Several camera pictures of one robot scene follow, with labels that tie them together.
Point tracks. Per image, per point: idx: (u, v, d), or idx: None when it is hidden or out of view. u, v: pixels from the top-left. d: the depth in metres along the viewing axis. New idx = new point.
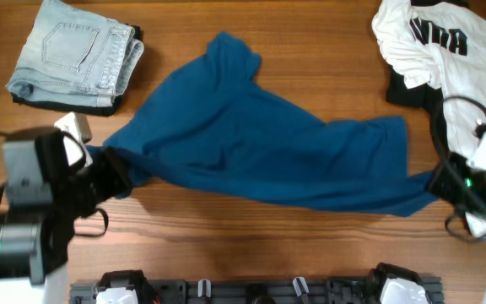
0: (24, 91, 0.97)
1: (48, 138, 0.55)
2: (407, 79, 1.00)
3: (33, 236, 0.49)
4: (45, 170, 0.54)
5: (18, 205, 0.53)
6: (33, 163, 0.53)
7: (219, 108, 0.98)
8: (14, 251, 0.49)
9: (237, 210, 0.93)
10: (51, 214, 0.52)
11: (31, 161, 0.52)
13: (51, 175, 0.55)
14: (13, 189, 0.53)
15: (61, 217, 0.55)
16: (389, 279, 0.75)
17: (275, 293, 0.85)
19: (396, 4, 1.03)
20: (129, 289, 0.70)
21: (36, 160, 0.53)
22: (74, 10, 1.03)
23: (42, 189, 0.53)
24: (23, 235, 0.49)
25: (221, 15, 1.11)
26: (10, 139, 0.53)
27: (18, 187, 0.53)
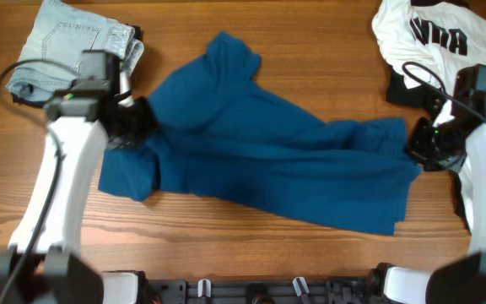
0: (24, 91, 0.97)
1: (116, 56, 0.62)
2: (407, 79, 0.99)
3: (91, 109, 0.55)
4: (109, 70, 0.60)
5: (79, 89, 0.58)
6: (99, 67, 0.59)
7: (220, 109, 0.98)
8: (76, 109, 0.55)
9: (238, 210, 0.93)
10: (109, 96, 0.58)
11: (98, 61, 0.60)
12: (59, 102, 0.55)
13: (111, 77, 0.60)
14: (81, 81, 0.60)
15: (108, 117, 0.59)
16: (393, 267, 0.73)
17: (276, 293, 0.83)
19: (396, 4, 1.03)
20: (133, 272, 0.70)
21: (102, 62, 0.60)
22: (74, 10, 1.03)
23: (105, 80, 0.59)
24: (85, 100, 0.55)
25: (221, 15, 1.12)
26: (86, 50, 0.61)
27: (86, 79, 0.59)
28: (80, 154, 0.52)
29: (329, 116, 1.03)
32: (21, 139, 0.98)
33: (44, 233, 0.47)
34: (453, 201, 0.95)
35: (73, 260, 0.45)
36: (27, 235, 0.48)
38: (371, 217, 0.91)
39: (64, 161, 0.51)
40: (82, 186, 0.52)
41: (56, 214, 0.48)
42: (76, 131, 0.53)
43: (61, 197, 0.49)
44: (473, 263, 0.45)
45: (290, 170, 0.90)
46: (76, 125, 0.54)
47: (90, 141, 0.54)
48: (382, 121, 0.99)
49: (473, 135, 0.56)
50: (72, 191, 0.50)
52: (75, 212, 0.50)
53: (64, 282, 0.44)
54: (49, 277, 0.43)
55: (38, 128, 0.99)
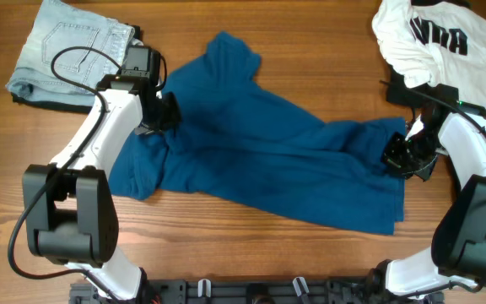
0: (24, 91, 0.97)
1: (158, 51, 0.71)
2: (407, 78, 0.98)
3: (134, 87, 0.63)
4: (150, 62, 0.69)
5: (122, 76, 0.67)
6: (143, 61, 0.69)
7: (221, 106, 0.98)
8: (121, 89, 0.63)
9: (239, 210, 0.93)
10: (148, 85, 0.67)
11: (143, 53, 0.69)
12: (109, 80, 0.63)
13: (152, 69, 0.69)
14: (126, 70, 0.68)
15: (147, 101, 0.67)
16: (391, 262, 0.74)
17: (276, 293, 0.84)
19: (396, 3, 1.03)
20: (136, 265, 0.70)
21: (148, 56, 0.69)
22: (74, 10, 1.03)
23: (147, 71, 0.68)
24: (129, 83, 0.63)
25: (221, 15, 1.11)
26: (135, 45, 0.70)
27: (131, 67, 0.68)
28: (121, 114, 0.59)
29: (329, 116, 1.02)
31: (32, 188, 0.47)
32: (21, 140, 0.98)
33: (81, 159, 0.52)
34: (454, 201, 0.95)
35: (105, 183, 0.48)
36: (66, 158, 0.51)
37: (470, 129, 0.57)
38: (371, 215, 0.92)
39: (107, 115, 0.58)
40: (116, 141, 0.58)
41: (94, 150, 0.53)
42: (121, 97, 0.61)
43: (100, 136, 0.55)
44: (470, 187, 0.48)
45: (294, 164, 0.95)
46: (121, 95, 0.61)
47: (130, 109, 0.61)
48: (381, 120, 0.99)
49: (444, 126, 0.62)
50: (109, 138, 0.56)
52: (106, 158, 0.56)
53: (94, 200, 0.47)
54: (81, 194, 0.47)
55: (38, 128, 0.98)
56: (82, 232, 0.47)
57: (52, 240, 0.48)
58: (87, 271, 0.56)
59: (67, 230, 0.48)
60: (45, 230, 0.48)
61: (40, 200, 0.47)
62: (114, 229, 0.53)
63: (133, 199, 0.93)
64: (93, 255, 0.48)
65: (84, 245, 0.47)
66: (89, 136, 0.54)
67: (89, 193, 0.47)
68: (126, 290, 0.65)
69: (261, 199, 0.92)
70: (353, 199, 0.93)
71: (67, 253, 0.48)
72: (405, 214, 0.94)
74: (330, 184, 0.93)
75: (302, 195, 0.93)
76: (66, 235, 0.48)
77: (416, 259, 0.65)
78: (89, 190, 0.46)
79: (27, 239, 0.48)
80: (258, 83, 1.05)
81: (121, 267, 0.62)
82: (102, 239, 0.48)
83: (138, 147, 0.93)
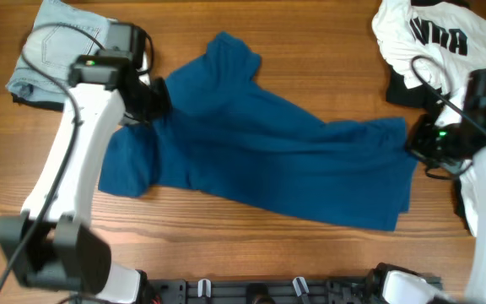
0: (24, 91, 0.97)
1: (141, 30, 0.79)
2: (407, 79, 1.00)
3: (110, 79, 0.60)
4: (132, 45, 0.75)
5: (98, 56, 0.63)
6: None
7: (220, 106, 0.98)
8: (98, 73, 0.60)
9: (238, 210, 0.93)
10: (129, 67, 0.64)
11: (127, 35, 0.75)
12: (81, 67, 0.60)
13: (135, 50, 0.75)
14: (105, 50, 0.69)
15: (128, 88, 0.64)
16: (392, 270, 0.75)
17: (275, 293, 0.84)
19: (396, 4, 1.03)
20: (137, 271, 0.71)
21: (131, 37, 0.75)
22: (74, 10, 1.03)
23: (128, 52, 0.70)
24: (105, 70, 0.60)
25: (222, 15, 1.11)
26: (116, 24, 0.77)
27: (110, 49, 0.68)
28: (97, 124, 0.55)
29: (329, 116, 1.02)
31: (6, 243, 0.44)
32: (21, 140, 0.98)
33: (56, 200, 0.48)
34: (454, 201, 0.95)
35: (84, 230, 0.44)
36: (40, 201, 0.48)
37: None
38: (371, 214, 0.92)
39: (82, 127, 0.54)
40: (96, 158, 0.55)
41: (70, 186, 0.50)
42: (96, 100, 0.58)
43: (76, 163, 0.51)
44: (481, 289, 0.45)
45: (292, 164, 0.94)
46: (96, 94, 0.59)
47: (106, 113, 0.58)
48: (382, 120, 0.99)
49: (483, 156, 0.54)
50: (86, 162, 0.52)
52: (88, 181, 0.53)
53: (74, 255, 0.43)
54: (59, 249, 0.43)
55: (39, 128, 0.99)
56: (70, 277, 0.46)
57: (43, 279, 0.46)
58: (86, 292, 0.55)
59: (55, 274, 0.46)
60: (31, 275, 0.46)
61: (21, 255, 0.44)
62: (105, 256, 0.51)
63: (133, 199, 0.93)
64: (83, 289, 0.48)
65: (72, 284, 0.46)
66: (63, 167, 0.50)
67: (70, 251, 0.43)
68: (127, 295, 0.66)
69: (260, 202, 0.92)
70: (353, 201, 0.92)
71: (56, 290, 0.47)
72: (405, 214, 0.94)
74: (328, 186, 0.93)
75: (300, 198, 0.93)
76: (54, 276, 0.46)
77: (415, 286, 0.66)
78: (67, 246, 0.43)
79: (17, 282, 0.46)
80: (258, 83, 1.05)
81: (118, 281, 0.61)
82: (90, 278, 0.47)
83: (130, 142, 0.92)
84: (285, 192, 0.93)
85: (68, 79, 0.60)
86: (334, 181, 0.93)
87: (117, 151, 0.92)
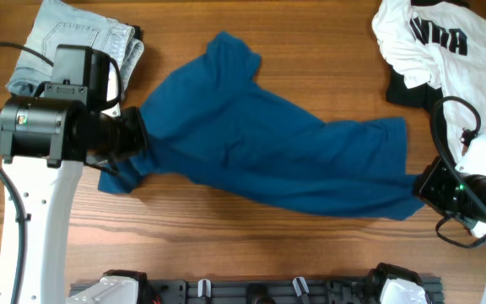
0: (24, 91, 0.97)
1: (102, 53, 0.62)
2: (407, 79, 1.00)
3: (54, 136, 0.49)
4: (86, 74, 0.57)
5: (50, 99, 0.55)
6: (75, 73, 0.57)
7: (220, 106, 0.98)
8: (35, 129, 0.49)
9: (238, 210, 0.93)
10: (80, 113, 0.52)
11: (78, 60, 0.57)
12: (13, 127, 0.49)
13: (92, 84, 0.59)
14: (52, 85, 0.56)
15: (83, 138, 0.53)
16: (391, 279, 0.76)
17: (275, 293, 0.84)
19: (396, 3, 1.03)
20: (134, 278, 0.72)
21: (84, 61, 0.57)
22: (74, 10, 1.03)
23: (81, 88, 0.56)
24: (45, 127, 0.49)
25: (222, 15, 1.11)
26: (64, 46, 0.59)
27: (57, 84, 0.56)
28: (47, 215, 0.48)
29: (329, 116, 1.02)
31: None
32: None
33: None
34: None
35: None
36: None
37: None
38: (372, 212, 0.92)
39: (29, 224, 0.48)
40: (56, 248, 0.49)
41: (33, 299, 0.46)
42: (37, 182, 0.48)
43: (30, 276, 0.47)
44: None
45: (294, 164, 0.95)
46: (36, 170, 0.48)
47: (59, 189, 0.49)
48: (382, 120, 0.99)
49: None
50: (45, 265, 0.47)
52: (54, 278, 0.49)
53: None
54: None
55: None
56: None
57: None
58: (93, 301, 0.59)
59: None
60: None
61: None
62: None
63: (133, 199, 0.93)
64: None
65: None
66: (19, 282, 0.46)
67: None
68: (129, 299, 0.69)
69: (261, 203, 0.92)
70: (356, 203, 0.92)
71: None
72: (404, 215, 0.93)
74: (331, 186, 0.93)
75: (304, 198, 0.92)
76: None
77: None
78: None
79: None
80: (258, 83, 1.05)
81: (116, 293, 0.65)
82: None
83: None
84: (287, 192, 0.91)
85: None
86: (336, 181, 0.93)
87: None
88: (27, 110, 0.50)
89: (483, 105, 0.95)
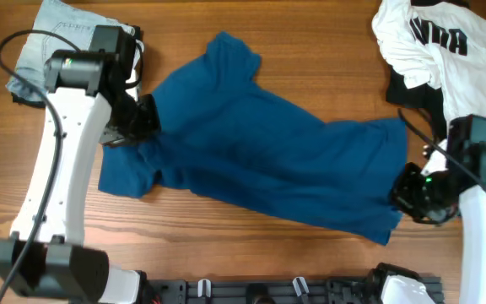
0: (24, 91, 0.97)
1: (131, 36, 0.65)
2: (407, 79, 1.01)
3: (94, 78, 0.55)
4: (120, 46, 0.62)
5: None
6: (109, 46, 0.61)
7: (221, 106, 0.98)
8: (77, 74, 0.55)
9: (239, 210, 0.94)
10: (116, 66, 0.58)
11: (113, 35, 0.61)
12: (59, 65, 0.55)
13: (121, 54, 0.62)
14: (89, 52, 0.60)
15: (115, 88, 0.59)
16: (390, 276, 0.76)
17: (275, 293, 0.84)
19: (396, 3, 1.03)
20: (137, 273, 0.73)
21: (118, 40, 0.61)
22: (74, 10, 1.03)
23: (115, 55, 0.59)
24: (87, 68, 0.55)
25: (222, 15, 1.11)
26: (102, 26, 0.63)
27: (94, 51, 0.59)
28: (80, 136, 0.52)
29: (329, 116, 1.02)
31: None
32: (22, 140, 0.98)
33: (45, 224, 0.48)
34: None
35: (79, 252, 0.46)
36: (29, 223, 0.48)
37: None
38: (368, 216, 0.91)
39: (64, 141, 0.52)
40: (83, 170, 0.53)
41: (59, 206, 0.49)
42: (78, 108, 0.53)
43: (61, 186, 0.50)
44: None
45: (292, 163, 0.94)
46: (77, 100, 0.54)
47: (93, 122, 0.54)
48: (382, 121, 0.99)
49: (468, 193, 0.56)
50: (73, 178, 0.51)
52: (78, 198, 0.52)
53: (67, 275, 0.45)
54: (53, 269, 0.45)
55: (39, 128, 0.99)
56: (66, 290, 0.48)
57: (40, 293, 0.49)
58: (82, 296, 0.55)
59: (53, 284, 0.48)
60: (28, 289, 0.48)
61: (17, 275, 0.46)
62: (101, 258, 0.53)
63: (133, 199, 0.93)
64: (84, 297, 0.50)
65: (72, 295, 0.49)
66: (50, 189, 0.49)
67: (62, 272, 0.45)
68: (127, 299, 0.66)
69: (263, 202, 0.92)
70: (357, 202, 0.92)
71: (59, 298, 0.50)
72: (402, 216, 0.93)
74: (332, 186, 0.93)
75: (305, 195, 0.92)
76: (53, 290, 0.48)
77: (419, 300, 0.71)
78: (60, 270, 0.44)
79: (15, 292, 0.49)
80: (258, 83, 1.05)
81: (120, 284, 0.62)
82: (89, 286, 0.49)
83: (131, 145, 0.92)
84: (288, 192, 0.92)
85: (45, 81, 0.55)
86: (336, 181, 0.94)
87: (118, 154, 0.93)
88: (72, 55, 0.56)
89: (483, 106, 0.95)
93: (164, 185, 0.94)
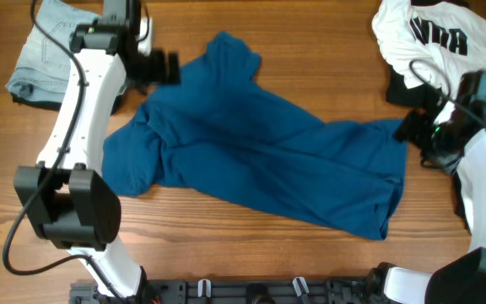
0: (24, 91, 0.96)
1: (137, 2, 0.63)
2: (407, 78, 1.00)
3: (112, 43, 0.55)
4: (130, 11, 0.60)
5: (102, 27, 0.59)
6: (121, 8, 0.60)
7: (221, 105, 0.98)
8: (97, 41, 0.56)
9: (238, 210, 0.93)
10: (128, 34, 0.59)
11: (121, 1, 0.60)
12: (82, 35, 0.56)
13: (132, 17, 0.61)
14: (104, 19, 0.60)
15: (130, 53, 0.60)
16: (392, 268, 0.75)
17: (276, 293, 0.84)
19: (396, 3, 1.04)
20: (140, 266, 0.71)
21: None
22: (73, 10, 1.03)
23: (126, 19, 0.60)
24: (106, 35, 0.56)
25: (222, 15, 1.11)
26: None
27: (109, 18, 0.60)
28: (101, 85, 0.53)
29: (329, 116, 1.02)
31: (25, 192, 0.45)
32: (23, 139, 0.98)
33: (68, 154, 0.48)
34: (453, 202, 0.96)
35: (97, 181, 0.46)
36: (53, 154, 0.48)
37: None
38: (365, 215, 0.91)
39: (87, 89, 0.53)
40: (103, 114, 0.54)
41: (81, 141, 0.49)
42: (99, 62, 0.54)
43: (84, 122, 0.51)
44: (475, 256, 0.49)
45: (290, 162, 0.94)
46: (97, 58, 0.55)
47: (112, 76, 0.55)
48: (381, 122, 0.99)
49: (472, 141, 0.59)
50: (95, 118, 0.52)
52: (97, 142, 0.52)
53: (86, 200, 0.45)
54: (72, 195, 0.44)
55: (39, 128, 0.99)
56: (83, 225, 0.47)
57: (56, 230, 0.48)
58: (89, 256, 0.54)
59: (68, 221, 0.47)
60: (48, 224, 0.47)
61: (36, 203, 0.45)
62: (116, 205, 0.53)
63: (133, 199, 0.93)
64: (98, 237, 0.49)
65: (88, 233, 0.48)
66: (73, 123, 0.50)
67: (83, 193, 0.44)
68: (126, 289, 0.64)
69: (261, 199, 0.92)
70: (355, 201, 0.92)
71: (73, 240, 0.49)
72: (401, 215, 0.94)
74: (330, 186, 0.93)
75: (303, 194, 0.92)
76: (69, 225, 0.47)
77: (415, 281, 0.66)
78: (83, 192, 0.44)
79: (33, 230, 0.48)
80: (258, 83, 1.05)
81: (123, 264, 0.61)
82: (104, 224, 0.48)
83: (131, 141, 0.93)
84: (287, 188, 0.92)
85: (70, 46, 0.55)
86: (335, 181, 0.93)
87: (117, 150, 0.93)
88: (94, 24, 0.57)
89: None
93: (163, 185, 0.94)
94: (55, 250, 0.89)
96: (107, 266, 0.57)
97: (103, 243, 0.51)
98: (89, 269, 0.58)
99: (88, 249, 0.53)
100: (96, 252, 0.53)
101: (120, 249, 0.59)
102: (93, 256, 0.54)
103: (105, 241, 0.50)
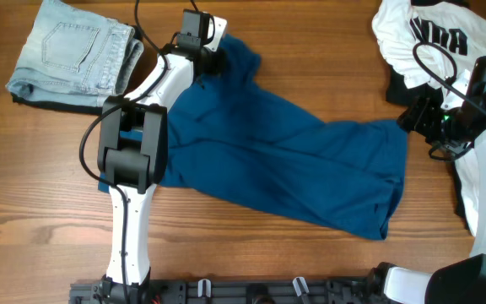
0: (24, 91, 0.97)
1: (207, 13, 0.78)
2: (407, 79, 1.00)
3: (190, 56, 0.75)
4: (201, 27, 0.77)
5: (180, 43, 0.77)
6: (195, 27, 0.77)
7: (221, 103, 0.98)
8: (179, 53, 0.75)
9: (237, 210, 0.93)
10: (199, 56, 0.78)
11: (197, 20, 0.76)
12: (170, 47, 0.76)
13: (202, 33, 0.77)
14: (182, 35, 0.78)
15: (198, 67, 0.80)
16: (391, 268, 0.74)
17: (275, 293, 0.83)
19: (396, 4, 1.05)
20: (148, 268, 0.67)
21: (200, 22, 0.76)
22: (74, 11, 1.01)
23: (198, 38, 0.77)
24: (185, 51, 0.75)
25: (222, 15, 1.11)
26: (189, 10, 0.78)
27: (186, 34, 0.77)
28: (176, 73, 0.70)
29: (329, 116, 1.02)
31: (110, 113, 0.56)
32: (23, 140, 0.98)
33: (149, 98, 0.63)
34: (453, 201, 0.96)
35: (165, 122, 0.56)
36: (137, 95, 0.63)
37: None
38: (365, 215, 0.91)
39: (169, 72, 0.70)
40: (173, 94, 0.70)
41: (159, 94, 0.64)
42: (179, 61, 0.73)
43: (161, 87, 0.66)
44: (476, 262, 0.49)
45: (290, 161, 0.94)
46: (178, 59, 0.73)
47: (185, 72, 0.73)
48: (383, 122, 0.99)
49: (483, 136, 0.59)
50: (169, 89, 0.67)
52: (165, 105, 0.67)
53: (155, 132, 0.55)
54: (146, 126, 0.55)
55: (39, 128, 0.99)
56: (143, 156, 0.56)
57: (117, 156, 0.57)
58: (126, 200, 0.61)
59: (130, 154, 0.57)
60: (114, 149, 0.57)
61: (116, 121, 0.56)
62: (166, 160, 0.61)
63: None
64: (148, 175, 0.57)
65: (142, 167, 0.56)
66: (154, 84, 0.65)
67: (155, 124, 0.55)
68: (137, 266, 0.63)
69: (261, 199, 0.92)
70: (355, 202, 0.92)
71: (128, 171, 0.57)
72: (401, 214, 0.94)
74: (330, 185, 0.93)
75: (303, 194, 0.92)
76: (131, 156, 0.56)
77: (416, 279, 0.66)
78: (154, 123, 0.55)
79: (98, 153, 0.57)
80: (258, 83, 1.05)
81: (145, 238, 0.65)
82: (158, 164, 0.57)
83: None
84: (287, 188, 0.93)
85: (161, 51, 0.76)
86: (335, 181, 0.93)
87: None
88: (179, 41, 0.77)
89: None
93: (163, 185, 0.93)
94: (55, 250, 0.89)
96: (137, 217, 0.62)
97: (146, 186, 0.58)
98: (116, 223, 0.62)
99: (129, 190, 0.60)
100: (136, 194, 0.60)
101: (147, 219, 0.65)
102: (131, 199, 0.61)
103: (150, 182, 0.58)
